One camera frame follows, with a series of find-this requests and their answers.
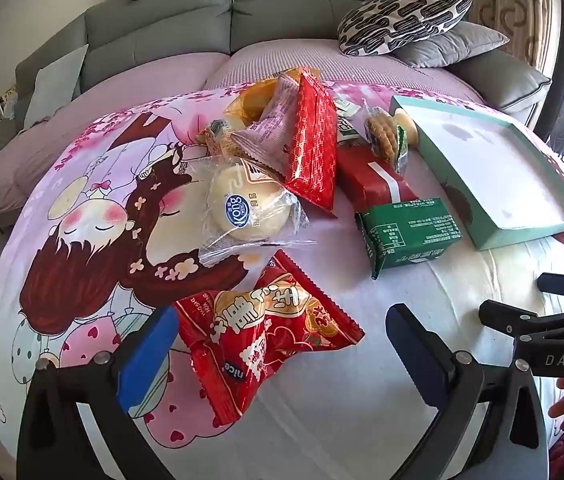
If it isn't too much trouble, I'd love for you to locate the grey pillow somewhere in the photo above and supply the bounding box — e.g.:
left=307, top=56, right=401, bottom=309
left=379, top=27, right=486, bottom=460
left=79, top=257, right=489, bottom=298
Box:
left=392, top=21, right=511, bottom=69

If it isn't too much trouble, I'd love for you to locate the red gold patterned snack packet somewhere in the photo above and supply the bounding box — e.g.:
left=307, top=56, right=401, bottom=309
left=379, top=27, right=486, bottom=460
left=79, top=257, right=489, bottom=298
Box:
left=283, top=71, right=339, bottom=218

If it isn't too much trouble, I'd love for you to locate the red white striped snack packet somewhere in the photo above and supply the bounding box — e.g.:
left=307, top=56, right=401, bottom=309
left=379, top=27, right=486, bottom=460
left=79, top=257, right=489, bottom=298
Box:
left=336, top=145, right=419, bottom=211

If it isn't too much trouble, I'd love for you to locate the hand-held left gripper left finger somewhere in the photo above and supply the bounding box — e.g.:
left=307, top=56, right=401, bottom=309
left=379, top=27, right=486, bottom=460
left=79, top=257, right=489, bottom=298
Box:
left=16, top=304, right=183, bottom=480

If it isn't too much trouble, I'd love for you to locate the patterned curtain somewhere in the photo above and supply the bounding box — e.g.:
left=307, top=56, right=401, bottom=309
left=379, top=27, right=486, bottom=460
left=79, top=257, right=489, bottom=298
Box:
left=434, top=0, right=564, bottom=66

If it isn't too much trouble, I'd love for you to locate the round bun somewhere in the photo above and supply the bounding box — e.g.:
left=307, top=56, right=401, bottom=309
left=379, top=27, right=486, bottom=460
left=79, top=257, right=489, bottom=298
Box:
left=182, top=154, right=317, bottom=267

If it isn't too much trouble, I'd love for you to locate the yellow snack packet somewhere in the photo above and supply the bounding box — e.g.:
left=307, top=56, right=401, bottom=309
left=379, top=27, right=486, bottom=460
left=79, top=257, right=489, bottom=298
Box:
left=224, top=67, right=313, bottom=128

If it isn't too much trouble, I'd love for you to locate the grey green sofa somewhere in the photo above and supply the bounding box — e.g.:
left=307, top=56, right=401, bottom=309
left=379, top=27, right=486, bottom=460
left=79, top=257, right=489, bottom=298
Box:
left=0, top=0, right=552, bottom=231

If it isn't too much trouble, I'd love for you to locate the pale pink snack packet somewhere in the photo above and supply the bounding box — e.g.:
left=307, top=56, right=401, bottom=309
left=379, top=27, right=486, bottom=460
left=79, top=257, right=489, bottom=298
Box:
left=232, top=72, right=307, bottom=181

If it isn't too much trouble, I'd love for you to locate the pink sofa cover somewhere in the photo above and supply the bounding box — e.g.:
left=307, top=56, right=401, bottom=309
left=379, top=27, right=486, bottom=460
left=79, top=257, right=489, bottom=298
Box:
left=0, top=40, right=482, bottom=221

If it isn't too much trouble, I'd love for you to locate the light grey cushion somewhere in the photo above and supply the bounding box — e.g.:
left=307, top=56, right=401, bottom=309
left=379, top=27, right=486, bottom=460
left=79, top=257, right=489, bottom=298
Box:
left=22, top=44, right=90, bottom=133

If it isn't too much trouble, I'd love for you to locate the teal cardboard box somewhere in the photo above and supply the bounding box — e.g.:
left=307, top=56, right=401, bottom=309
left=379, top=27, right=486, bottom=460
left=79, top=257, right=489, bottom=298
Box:
left=389, top=95, right=564, bottom=252

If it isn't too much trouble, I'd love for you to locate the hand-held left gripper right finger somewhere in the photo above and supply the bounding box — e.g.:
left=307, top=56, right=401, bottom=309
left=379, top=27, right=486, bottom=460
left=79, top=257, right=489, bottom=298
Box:
left=385, top=303, right=550, bottom=480

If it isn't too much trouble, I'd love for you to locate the cookie packet with green edges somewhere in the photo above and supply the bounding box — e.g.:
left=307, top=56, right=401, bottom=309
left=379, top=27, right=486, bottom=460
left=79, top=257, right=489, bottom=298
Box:
left=362, top=107, right=420, bottom=176

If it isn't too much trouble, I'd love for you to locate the black white patterned pillow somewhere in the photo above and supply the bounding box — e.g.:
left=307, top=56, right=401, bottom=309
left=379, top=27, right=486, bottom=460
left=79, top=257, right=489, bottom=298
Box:
left=338, top=0, right=476, bottom=57

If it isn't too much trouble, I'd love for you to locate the black door frame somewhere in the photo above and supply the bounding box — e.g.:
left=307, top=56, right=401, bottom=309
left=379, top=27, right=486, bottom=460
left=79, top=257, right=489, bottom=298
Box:
left=532, top=10, right=564, bottom=146

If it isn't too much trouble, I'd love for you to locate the red cartoon print snack bag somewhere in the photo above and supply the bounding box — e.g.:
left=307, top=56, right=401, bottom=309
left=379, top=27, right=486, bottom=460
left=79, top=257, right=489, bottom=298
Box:
left=174, top=249, right=365, bottom=426

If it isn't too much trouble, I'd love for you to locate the pink printed blanket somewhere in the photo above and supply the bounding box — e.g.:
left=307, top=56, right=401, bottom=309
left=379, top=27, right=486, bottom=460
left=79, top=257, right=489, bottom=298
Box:
left=0, top=80, right=564, bottom=480

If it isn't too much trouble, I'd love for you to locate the green white snack packet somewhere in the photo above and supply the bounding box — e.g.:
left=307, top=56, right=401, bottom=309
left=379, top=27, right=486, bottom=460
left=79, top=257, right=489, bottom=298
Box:
left=334, top=97, right=363, bottom=148

